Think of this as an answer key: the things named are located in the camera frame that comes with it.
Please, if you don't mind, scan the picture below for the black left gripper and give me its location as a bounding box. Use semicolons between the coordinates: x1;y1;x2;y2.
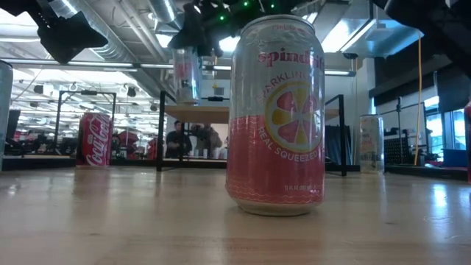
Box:
36;9;110;64

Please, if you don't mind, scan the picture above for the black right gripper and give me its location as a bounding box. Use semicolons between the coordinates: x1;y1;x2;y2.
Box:
168;0;258;59

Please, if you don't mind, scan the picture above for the tall silver pink-print can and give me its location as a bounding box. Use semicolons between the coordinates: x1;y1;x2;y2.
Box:
171;46;203;107

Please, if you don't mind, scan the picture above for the pink grey Spindrift can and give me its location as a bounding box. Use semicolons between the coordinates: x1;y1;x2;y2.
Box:
224;14;327;217

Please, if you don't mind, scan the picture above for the tall white Celsius can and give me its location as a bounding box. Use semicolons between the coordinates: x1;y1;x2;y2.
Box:
359;114;385;175

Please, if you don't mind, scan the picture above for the grey-blue beverage can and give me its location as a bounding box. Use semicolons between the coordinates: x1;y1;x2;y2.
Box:
0;60;14;172

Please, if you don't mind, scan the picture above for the person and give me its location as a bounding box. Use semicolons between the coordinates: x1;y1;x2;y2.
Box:
191;123;224;159
164;120;193;159

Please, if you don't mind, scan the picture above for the black monitor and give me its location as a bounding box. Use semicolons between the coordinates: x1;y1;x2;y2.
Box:
6;109;21;155

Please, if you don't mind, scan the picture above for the red background object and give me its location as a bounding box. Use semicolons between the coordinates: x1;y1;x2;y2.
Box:
146;137;159;160
113;130;141;160

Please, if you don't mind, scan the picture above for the large white ventilation hood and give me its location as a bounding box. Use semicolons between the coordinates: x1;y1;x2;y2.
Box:
319;0;424;59

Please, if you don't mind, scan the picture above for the dark fabric panel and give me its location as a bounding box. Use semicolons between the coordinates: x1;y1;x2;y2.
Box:
325;124;354;166

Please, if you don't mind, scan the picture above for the black stand pole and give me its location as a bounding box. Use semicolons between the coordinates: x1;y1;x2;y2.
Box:
378;97;424;163

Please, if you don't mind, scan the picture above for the black perforated rack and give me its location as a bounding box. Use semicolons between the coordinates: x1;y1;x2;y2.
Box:
383;128;415;166

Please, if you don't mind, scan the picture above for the dark window blind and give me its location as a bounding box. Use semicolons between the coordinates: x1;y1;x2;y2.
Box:
436;71;471;114

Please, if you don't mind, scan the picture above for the blue box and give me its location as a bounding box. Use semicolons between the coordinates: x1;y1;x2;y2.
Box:
442;148;469;169

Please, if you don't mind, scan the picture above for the silver spiral air duct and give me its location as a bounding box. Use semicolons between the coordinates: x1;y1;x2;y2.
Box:
47;0;135;63

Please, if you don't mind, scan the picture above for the wooden shelf black metal frame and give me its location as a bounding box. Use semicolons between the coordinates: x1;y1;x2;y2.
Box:
156;90;347;177

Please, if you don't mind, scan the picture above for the black metal station frame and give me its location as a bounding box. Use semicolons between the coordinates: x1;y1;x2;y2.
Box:
54;90;117;158

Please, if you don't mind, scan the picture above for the black table edge rail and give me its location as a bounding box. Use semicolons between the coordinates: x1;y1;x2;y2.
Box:
0;154;471;182

